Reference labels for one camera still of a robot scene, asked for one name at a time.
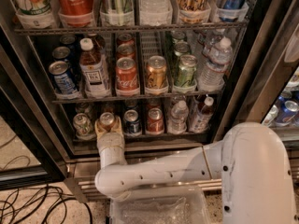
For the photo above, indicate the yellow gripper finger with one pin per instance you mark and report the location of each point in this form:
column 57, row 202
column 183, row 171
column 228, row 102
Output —
column 99, row 130
column 118, row 125

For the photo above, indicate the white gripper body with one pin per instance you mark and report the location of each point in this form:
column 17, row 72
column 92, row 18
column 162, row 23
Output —
column 110, row 139

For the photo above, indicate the orange can bottom shelf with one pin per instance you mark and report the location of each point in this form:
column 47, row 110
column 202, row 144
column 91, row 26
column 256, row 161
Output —
column 107, row 121

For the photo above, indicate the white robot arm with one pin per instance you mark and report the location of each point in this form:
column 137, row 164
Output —
column 251, row 162

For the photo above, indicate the blue pepsi can bottom shelf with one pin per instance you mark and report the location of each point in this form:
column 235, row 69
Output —
column 132, row 122

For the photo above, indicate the green white can bottom shelf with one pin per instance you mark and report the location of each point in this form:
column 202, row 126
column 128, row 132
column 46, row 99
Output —
column 83, row 124

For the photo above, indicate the red coke can bottom shelf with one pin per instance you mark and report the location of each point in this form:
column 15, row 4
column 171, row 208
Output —
column 155, row 120

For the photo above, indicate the red coke can shelf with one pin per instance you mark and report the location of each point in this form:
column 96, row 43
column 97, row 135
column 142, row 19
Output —
column 126, row 74
column 75, row 10
column 155, row 120

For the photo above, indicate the tea bottle middle shelf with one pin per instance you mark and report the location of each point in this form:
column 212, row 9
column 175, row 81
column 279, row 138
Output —
column 92, row 68

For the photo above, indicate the tea bottle shelf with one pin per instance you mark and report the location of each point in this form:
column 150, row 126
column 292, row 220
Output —
column 201, row 116
column 92, row 68

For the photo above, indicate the red coke can middle shelf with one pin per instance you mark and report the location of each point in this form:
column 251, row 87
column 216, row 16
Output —
column 126, row 74

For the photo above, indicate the water bottle bottom shelf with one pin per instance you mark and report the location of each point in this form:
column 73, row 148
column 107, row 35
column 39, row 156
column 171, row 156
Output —
column 178, row 117

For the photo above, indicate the water bottle shelf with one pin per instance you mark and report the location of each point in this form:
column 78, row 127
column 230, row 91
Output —
column 217, row 62
column 178, row 117

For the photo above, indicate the blue can middle shelf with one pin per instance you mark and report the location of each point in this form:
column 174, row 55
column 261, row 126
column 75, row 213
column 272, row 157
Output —
column 63, row 77

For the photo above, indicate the orange can middle shelf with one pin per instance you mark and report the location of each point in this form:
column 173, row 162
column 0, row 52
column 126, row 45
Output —
column 156, row 72

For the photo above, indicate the tea bottle bottom shelf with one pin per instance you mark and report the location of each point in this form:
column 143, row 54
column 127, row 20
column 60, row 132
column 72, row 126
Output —
column 201, row 116

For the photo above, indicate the green can middle shelf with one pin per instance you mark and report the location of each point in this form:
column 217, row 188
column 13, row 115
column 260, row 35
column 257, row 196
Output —
column 186, row 70

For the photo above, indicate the steel fridge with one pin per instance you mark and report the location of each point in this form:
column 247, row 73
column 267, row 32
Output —
column 28, row 105

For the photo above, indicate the water bottle middle shelf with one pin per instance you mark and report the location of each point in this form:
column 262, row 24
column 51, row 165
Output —
column 217, row 62

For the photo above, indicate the red coke can top shelf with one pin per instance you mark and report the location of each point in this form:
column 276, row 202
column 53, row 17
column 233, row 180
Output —
column 75, row 10

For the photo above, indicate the orange lacroix can top shelf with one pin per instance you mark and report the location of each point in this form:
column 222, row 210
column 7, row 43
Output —
column 192, row 11

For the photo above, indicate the blue can right compartment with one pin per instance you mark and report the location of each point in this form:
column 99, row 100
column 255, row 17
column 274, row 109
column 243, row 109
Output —
column 287, row 111

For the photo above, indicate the clear plastic bin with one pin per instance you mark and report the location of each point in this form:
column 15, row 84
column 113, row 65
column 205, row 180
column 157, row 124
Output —
column 163, row 205

